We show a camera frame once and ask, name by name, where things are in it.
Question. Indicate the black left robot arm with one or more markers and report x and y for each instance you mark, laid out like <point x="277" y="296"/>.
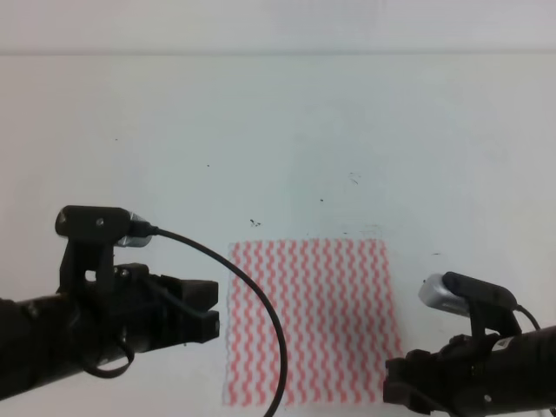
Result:
<point x="50" y="338"/>

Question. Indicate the pink white striped towel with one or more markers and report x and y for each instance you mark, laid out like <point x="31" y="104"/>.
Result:
<point x="336" y="307"/>

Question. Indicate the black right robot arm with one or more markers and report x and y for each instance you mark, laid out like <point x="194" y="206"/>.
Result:
<point x="476" y="376"/>

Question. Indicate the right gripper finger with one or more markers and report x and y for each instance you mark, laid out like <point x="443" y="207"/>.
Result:
<point x="400" y="367"/>
<point x="402" y="394"/>

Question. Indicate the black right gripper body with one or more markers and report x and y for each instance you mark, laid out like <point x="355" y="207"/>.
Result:
<point x="435" y="377"/>

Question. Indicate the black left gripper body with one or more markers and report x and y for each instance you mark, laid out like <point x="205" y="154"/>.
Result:
<point x="131" y="312"/>

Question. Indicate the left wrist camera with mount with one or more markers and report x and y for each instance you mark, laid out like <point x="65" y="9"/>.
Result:
<point x="92" y="233"/>

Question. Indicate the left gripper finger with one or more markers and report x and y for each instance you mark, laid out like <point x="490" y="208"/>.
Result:
<point x="194" y="326"/>
<point x="197" y="294"/>

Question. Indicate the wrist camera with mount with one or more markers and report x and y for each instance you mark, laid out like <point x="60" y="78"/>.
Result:
<point x="92" y="233"/>
<point x="487" y="305"/>

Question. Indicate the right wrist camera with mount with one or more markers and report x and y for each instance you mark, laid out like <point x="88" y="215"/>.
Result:
<point x="487" y="305"/>

